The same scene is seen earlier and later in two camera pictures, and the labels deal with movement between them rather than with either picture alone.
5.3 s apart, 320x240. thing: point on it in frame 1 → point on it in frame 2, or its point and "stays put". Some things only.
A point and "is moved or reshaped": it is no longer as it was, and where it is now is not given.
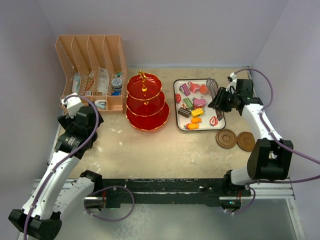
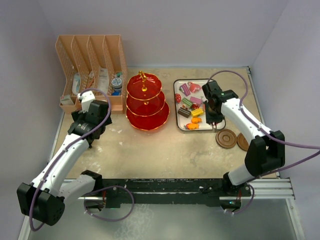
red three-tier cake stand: [146, 108] stays put
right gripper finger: [219, 102] → [209, 112]
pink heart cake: [194, 87] stays put
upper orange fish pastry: [195, 120] stays put
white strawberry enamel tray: [192, 97] stays put
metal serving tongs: [213, 85] is moved or reshaped
